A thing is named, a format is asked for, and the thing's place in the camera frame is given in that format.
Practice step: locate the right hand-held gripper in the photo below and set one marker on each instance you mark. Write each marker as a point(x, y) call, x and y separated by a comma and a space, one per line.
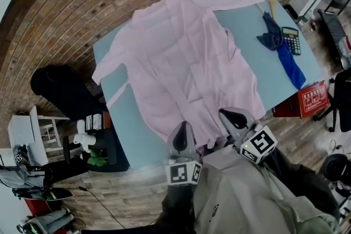
point(259, 143)

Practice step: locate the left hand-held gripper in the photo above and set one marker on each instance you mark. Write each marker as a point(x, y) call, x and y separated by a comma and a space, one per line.
point(182, 172)

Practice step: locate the pink shirt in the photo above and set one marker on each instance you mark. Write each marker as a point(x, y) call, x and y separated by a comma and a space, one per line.
point(178, 63)

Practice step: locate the person's left forearm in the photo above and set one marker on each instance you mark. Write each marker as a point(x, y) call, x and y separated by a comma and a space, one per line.
point(175, 208)

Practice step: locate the person's right forearm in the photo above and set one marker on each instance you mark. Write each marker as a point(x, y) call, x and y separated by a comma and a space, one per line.
point(301, 181)

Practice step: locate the bright blue cloth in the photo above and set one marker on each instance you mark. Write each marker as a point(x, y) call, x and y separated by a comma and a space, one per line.
point(292, 68)

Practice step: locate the red box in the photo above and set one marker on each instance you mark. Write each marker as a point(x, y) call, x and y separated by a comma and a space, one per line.
point(312, 98)

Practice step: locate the person's beige vest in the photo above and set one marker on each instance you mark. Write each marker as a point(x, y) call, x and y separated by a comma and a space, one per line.
point(246, 200)

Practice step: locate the orange-brown book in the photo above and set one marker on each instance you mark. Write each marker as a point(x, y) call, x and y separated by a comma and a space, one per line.
point(107, 120)

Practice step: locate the green leafy plant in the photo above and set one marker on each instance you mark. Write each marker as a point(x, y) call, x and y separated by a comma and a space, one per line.
point(96, 159)

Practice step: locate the black and white striped box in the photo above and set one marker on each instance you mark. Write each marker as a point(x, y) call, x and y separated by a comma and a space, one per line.
point(93, 122)

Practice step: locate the black calculator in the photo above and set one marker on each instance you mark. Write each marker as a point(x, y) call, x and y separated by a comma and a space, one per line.
point(292, 41)

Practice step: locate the white hair dryer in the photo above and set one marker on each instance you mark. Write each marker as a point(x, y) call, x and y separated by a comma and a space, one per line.
point(83, 139)

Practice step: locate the black swivel office chair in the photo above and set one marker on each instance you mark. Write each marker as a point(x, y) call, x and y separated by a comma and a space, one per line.
point(342, 101)

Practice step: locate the black round stool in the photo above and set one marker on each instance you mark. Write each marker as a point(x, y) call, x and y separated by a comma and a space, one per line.
point(336, 167)

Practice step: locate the wooden clothes hanger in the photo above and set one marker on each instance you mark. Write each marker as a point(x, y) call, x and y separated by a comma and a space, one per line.
point(271, 4)

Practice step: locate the black mesh-back office chair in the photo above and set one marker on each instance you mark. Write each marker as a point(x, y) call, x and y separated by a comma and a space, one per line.
point(63, 90)

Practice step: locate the white wooden stool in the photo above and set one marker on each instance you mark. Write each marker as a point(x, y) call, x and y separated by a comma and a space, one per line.
point(50, 128)

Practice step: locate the black mesh recliner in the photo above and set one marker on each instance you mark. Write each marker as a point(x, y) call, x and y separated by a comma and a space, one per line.
point(333, 27)

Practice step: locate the red cabinet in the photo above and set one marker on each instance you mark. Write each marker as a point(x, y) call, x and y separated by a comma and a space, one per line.
point(35, 205)

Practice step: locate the white cabinet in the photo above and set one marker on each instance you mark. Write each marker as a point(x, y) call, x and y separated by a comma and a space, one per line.
point(22, 130)

